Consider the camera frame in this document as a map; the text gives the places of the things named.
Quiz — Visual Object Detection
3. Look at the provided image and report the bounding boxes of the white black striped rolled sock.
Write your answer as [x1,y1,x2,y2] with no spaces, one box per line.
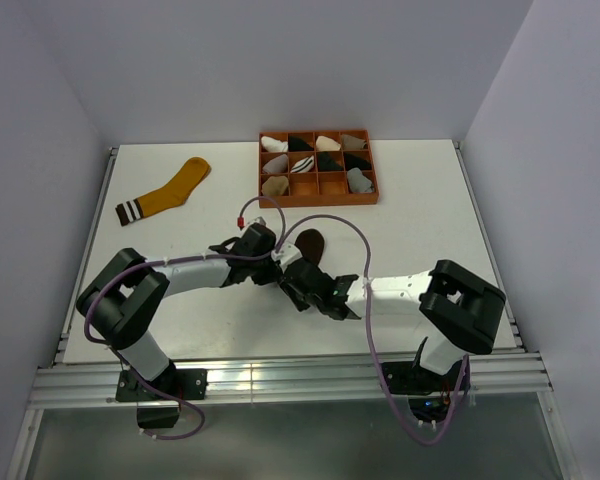
[290,155,315,174]

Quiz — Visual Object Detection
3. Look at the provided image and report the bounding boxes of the orange compartment tray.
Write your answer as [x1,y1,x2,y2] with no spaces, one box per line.
[258,129,380,208]

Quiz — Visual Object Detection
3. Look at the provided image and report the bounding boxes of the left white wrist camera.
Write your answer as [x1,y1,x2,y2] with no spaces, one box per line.
[237,215,266,230]

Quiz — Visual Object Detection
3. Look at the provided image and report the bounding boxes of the taupe rolled sock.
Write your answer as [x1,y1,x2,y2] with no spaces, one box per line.
[340,133,367,150]

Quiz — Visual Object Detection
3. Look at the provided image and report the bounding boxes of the dark green rolled sock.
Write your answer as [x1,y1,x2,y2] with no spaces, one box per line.
[317,152,343,172]

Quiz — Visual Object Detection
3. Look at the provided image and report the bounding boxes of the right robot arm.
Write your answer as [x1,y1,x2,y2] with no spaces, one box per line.
[279,259,506,390]

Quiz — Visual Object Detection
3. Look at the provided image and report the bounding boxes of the mustard yellow sock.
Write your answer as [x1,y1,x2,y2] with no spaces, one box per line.
[115,157,211,227]

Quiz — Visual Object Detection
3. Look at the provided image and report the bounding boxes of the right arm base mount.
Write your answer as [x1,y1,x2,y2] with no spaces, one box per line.
[381,338,471,427]

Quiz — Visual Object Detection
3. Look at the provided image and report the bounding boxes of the black rolled sock right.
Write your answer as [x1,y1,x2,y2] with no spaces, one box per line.
[343,152,372,171]

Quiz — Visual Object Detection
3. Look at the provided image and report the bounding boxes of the dark brown sock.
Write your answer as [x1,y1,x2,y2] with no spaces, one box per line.
[294,229,325,266]

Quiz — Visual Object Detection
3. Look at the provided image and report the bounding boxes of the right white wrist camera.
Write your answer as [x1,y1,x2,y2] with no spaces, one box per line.
[271,242,304,272]

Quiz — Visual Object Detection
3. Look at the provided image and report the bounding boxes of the cream rolled sock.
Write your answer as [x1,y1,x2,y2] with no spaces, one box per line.
[315,135,341,152]

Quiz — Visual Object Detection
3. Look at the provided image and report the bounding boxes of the black rolled sock top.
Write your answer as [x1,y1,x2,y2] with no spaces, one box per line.
[288,135,314,152]

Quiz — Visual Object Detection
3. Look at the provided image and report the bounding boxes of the beige rolled sock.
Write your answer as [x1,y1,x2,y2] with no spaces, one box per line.
[261,176,289,197]

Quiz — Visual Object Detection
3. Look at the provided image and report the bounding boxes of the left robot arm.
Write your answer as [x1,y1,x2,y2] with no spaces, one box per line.
[76,223,277,399]

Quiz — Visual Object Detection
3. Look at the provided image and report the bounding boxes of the aluminium frame rail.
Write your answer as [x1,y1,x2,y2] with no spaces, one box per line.
[7,350,582,479]

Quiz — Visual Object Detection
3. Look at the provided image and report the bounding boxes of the purple cable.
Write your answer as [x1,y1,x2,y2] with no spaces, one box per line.
[274,214,471,446]
[83,196,287,441]

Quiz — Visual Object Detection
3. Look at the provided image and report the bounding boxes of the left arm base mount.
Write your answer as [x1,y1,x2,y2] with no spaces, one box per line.
[115,368,208,430]

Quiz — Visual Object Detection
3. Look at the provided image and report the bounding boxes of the grey rolled sock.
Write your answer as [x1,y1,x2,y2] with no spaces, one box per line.
[262,153,289,175]

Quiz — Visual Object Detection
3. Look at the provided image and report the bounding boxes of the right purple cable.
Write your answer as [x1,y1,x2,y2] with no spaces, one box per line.
[274,214,471,446]

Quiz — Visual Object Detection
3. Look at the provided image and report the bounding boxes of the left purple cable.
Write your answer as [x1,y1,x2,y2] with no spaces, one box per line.
[83,196,287,441]

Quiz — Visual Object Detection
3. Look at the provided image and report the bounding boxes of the grey sock black stripes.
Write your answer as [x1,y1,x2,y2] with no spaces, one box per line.
[347,167,375,194]

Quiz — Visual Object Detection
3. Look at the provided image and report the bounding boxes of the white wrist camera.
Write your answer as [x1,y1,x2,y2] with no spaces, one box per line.
[271,242,304,272]
[237,215,266,230]

